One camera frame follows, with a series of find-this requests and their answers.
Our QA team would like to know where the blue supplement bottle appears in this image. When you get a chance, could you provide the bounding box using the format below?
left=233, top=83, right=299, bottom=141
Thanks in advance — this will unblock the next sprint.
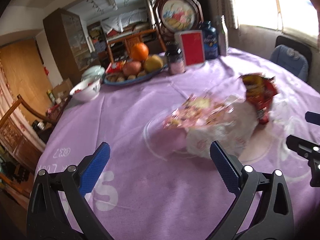
left=199, top=21, right=218, bottom=60

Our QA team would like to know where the wooden armchair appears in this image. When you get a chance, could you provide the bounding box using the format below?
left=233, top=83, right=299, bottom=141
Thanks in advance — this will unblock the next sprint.
left=0, top=94, right=57, bottom=178

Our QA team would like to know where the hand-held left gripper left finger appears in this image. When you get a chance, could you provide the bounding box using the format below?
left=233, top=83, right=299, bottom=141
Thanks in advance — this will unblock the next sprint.
left=26, top=142, right=111, bottom=240

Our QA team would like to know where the blue fruit plate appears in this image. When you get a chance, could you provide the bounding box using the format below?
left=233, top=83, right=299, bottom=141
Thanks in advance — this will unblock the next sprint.
left=104, top=64, right=168, bottom=85

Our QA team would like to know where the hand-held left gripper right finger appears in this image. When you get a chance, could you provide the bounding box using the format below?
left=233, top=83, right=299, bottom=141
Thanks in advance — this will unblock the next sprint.
left=207, top=140, right=295, bottom=240

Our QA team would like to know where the window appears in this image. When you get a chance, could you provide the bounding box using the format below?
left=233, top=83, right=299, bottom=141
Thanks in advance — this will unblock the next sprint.
left=230, top=0, right=320, bottom=43

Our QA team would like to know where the white ceramic bowl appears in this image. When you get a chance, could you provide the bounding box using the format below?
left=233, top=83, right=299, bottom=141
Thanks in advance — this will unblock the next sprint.
left=69, top=77, right=102, bottom=102

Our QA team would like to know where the round framed embroidery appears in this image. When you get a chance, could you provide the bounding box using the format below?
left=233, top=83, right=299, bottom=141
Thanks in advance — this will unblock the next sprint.
left=153, top=0, right=204, bottom=47

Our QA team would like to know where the pile of brown walnuts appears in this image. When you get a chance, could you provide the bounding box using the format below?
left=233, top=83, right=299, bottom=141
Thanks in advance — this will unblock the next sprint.
left=106, top=73, right=127, bottom=83

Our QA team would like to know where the orange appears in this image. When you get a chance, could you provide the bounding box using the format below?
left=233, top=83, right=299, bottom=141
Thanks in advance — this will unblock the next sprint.
left=130, top=42, right=149, bottom=62

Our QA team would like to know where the carved wooden chair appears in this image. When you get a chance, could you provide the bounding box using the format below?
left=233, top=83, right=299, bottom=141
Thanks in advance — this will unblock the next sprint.
left=106, top=29, right=167, bottom=63

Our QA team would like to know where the pink clear plastic wrapper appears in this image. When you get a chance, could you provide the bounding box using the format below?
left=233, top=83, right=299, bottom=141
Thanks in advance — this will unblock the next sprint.
left=162, top=94, right=237, bottom=130

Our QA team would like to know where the wooden door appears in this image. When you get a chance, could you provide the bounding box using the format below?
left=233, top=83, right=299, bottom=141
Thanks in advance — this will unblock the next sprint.
left=0, top=39, right=54, bottom=120

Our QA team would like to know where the red box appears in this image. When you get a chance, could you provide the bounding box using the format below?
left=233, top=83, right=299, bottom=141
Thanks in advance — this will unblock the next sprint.
left=174, top=29, right=206, bottom=66

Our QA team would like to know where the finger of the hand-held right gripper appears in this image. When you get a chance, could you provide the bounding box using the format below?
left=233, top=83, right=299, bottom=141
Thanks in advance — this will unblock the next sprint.
left=305, top=111, right=320, bottom=126
left=286, top=135, right=320, bottom=188

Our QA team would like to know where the red apple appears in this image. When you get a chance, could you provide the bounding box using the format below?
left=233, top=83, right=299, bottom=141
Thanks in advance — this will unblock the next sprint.
left=122, top=61, right=143, bottom=76

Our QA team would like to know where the dark wooden side table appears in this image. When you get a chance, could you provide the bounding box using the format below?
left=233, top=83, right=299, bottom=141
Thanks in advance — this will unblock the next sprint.
left=32, top=97, right=72, bottom=140

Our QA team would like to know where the red snack packet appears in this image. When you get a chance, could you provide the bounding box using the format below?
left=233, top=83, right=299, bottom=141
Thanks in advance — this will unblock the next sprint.
left=105, top=60, right=128, bottom=74

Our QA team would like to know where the yellow pear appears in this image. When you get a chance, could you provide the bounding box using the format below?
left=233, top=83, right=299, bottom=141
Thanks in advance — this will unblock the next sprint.
left=143, top=55, right=164, bottom=72

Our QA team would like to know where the white lidded dish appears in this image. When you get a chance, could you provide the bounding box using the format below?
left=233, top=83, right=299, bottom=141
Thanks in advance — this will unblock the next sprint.
left=81, top=65, right=105, bottom=80

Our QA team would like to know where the white bedding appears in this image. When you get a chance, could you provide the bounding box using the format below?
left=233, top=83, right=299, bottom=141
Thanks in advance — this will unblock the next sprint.
left=100, top=9, right=150, bottom=40

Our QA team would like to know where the wooden glass cabinet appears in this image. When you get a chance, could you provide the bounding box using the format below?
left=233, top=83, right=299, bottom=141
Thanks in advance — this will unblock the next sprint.
left=43, top=8, right=94, bottom=80

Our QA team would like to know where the red snack bag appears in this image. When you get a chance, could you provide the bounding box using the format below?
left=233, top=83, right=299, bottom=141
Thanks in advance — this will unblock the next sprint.
left=241, top=73, right=280, bottom=125

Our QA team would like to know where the dark bottle with pink label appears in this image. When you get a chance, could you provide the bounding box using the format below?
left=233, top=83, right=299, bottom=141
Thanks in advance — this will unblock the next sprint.
left=165, top=45, right=186, bottom=76

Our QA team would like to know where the white printed tissue packet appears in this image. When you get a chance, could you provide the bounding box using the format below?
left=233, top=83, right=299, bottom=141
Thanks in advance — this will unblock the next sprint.
left=186, top=95, right=259, bottom=159

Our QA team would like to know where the cardboard box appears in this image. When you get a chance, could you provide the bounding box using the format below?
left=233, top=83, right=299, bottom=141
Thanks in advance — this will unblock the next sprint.
left=51, top=78, right=74, bottom=100

